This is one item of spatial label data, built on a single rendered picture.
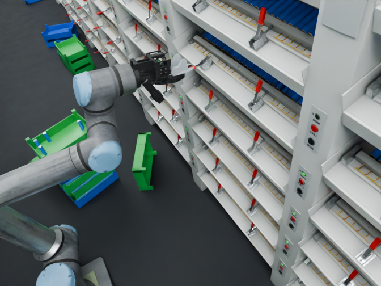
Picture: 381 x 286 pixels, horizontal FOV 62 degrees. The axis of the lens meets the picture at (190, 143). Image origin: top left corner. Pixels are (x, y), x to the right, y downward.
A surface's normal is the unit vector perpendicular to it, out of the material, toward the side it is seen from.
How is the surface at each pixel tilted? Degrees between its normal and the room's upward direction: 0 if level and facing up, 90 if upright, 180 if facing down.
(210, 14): 19
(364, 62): 90
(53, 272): 5
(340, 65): 90
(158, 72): 90
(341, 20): 90
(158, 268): 0
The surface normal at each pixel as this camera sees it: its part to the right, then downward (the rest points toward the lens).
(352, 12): -0.85, 0.45
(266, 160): -0.39, -0.49
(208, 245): -0.12, -0.67
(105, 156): 0.36, 0.65
